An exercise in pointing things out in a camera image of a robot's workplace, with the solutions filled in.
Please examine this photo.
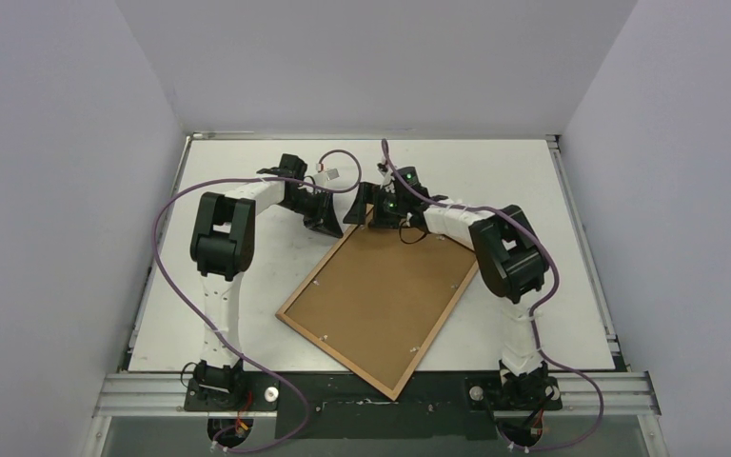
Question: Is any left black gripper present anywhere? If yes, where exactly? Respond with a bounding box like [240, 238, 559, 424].
[279, 189, 343, 240]

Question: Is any wooden picture frame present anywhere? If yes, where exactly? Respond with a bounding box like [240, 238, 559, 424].
[275, 204, 482, 403]

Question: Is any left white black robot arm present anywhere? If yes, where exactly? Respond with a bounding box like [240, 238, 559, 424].
[189, 154, 343, 410]

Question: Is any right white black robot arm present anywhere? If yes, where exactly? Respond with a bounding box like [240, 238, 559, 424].
[344, 165, 559, 410]

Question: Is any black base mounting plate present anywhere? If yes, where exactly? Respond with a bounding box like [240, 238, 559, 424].
[183, 371, 563, 447]

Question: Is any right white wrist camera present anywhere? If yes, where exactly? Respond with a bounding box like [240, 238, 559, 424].
[377, 163, 393, 189]

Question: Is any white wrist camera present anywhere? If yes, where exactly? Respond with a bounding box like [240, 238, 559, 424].
[316, 164, 340, 182]
[377, 163, 393, 189]

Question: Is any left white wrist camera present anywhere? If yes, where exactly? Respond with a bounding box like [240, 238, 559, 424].
[316, 164, 340, 182]

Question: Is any aluminium front rail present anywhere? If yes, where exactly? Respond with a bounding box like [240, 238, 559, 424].
[92, 371, 662, 417]

